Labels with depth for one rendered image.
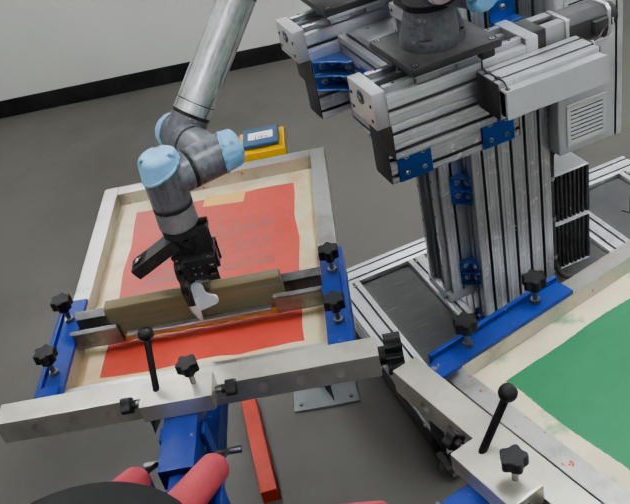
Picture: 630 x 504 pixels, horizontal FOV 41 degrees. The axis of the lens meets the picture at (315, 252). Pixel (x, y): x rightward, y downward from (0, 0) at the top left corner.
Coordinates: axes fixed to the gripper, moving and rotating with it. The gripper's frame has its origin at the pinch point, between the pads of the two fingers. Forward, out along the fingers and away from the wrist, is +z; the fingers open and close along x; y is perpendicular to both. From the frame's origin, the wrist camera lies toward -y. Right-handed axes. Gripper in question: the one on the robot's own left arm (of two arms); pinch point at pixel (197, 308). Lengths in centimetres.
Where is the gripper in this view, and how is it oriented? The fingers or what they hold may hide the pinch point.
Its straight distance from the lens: 172.8
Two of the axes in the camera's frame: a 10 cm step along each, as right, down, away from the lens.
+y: 9.8, -1.9, -0.7
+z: 1.9, 8.0, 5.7
